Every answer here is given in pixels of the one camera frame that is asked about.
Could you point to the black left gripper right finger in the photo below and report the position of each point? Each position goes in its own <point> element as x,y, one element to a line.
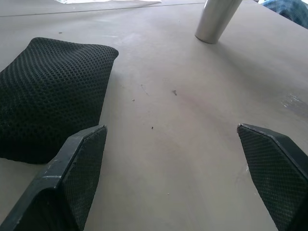
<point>274,173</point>

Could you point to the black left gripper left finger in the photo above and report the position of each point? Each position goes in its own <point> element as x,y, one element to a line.
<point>72,183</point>

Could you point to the black mesh pouch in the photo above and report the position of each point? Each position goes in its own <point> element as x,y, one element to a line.
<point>51,98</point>

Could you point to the silver metal cylinder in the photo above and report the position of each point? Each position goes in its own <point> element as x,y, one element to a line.
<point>214,20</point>

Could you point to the blue cloth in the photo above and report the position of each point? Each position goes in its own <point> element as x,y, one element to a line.
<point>287,8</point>

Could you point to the white sheet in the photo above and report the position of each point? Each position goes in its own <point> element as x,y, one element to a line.
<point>108,1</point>

